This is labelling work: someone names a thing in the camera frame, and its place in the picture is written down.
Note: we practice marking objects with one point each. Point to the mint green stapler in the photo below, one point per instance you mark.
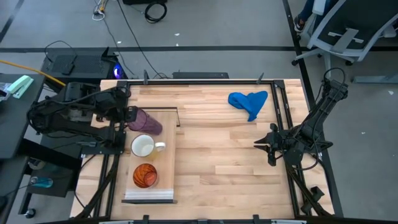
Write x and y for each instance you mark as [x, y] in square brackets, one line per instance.
[20, 86]

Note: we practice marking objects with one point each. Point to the black low side stand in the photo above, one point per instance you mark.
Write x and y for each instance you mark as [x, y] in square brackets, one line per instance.
[59, 186]

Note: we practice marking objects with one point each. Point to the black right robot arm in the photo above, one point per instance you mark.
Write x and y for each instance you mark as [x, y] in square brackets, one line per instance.
[320, 115]

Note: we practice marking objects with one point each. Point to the purple faceted plastic tumbler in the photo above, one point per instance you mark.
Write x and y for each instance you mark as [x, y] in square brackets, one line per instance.
[146, 123]

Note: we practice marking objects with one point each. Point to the black aluminium table frame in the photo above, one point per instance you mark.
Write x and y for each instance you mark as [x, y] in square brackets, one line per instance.
[217, 82]

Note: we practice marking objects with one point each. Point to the small black box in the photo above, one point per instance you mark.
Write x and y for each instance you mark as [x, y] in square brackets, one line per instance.
[67, 69]

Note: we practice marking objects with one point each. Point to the grey tape roll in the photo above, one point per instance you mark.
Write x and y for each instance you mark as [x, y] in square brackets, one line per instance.
[36, 164]

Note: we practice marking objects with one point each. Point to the clear plastic item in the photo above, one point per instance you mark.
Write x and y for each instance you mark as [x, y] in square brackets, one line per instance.
[3, 90]

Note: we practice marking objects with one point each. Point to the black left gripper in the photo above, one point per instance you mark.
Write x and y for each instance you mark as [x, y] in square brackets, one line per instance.
[110, 102]

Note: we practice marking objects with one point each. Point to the black power strip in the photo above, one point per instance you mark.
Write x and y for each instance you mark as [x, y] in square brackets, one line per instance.
[200, 75]

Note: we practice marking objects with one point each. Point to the blue cloth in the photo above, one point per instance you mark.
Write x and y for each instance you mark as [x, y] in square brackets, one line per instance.
[248, 102]

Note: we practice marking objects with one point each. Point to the blue water bottle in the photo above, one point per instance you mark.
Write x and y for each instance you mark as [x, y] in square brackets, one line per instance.
[42, 182]

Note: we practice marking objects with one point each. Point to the grey and black office chair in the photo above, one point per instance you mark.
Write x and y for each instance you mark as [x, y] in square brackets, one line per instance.
[348, 18]

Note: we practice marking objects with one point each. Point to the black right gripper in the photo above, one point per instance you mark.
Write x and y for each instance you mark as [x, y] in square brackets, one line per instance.
[280, 143]

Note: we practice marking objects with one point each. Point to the red-orange faceted plastic tumbler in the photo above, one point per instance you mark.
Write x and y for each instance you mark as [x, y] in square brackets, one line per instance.
[145, 175]

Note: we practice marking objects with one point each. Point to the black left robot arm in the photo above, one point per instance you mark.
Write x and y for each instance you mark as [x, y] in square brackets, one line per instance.
[62, 112]

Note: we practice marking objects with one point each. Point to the grey desk foot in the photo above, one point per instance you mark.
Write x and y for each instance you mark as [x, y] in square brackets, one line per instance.
[374, 78]

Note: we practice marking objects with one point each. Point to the white enamel mug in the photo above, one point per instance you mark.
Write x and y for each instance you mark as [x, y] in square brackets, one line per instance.
[143, 145]

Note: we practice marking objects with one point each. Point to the person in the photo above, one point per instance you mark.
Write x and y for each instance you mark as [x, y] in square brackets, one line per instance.
[308, 11]

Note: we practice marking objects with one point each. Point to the black side desk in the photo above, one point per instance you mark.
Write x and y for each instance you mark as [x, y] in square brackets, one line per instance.
[15, 140]

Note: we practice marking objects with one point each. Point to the wooden shelf with black frame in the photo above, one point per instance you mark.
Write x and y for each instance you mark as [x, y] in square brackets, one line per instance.
[166, 174]

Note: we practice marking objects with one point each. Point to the black computer tower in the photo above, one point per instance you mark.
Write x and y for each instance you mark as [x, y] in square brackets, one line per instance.
[90, 63]

